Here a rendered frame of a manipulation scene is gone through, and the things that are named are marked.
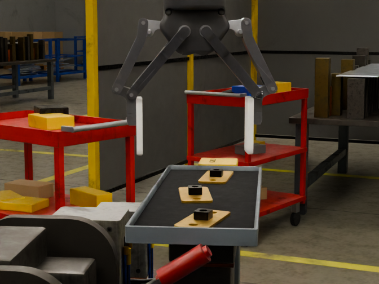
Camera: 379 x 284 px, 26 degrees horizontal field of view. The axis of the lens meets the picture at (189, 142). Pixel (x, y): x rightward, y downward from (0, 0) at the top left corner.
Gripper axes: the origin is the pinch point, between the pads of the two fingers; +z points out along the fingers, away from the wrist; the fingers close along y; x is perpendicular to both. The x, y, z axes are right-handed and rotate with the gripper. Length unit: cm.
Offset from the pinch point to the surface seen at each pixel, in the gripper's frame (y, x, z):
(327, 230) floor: -116, -421, 122
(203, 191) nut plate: -1.3, -1.3, 6.3
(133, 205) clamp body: 7.9, -38.6, 16.5
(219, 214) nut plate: -2.0, 11.3, 6.3
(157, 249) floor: -3, -383, 122
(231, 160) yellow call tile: -7.5, -25.5, 6.5
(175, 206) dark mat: 2.6, 5.8, 6.6
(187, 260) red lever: 2.2, 22.8, 8.2
